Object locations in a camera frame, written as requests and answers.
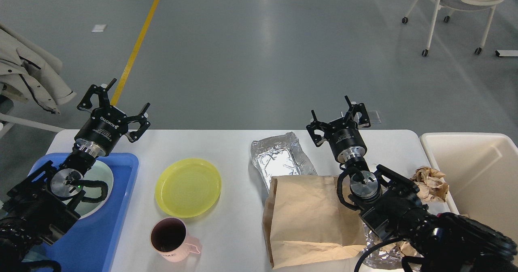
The blue plastic tray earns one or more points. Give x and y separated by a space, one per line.
89 246

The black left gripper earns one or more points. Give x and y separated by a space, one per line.
104 128

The beige jacket on chair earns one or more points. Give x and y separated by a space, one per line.
31 73

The aluminium foil tray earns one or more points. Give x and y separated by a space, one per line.
388 257
280 155

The yellow plastic plate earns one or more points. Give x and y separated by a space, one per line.
188 188

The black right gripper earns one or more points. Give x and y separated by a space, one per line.
342 134

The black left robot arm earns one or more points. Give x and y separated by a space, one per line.
42 207

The brown paper bag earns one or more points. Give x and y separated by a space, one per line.
304 222

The crumpled brown paper ball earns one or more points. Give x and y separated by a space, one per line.
431 183

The pink mug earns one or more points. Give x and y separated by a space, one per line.
170 238

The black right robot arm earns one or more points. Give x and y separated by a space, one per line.
388 204

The beige plastic bin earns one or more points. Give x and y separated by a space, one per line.
482 172

